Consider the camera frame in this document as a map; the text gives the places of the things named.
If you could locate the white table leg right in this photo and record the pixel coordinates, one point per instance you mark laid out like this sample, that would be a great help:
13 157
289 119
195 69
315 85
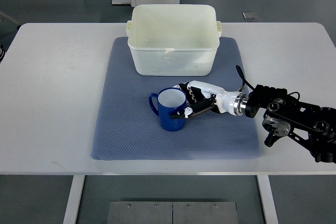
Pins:
267 199

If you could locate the dark object at left edge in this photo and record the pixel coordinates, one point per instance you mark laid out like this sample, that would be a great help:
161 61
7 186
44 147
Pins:
2 53

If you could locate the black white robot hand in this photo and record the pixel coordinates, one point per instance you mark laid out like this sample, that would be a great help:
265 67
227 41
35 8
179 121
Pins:
203 97

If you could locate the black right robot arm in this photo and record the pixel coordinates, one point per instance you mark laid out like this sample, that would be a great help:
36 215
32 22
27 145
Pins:
311 126

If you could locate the blue enamel mug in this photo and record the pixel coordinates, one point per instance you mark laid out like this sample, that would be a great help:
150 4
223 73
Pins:
165 103

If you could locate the blue textured mat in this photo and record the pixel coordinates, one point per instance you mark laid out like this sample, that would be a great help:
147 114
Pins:
127 128

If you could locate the white table leg left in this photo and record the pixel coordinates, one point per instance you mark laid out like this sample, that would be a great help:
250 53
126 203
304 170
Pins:
74 199

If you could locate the white table leg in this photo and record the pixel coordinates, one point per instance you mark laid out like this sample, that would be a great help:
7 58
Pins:
74 199
267 199

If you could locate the grey floor socket plate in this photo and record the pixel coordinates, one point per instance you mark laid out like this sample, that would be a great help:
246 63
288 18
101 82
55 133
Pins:
249 15

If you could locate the white plastic box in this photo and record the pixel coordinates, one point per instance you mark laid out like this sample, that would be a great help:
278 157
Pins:
173 39

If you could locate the grey metal base plate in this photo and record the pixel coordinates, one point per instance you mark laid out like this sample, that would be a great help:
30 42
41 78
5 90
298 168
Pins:
172 212

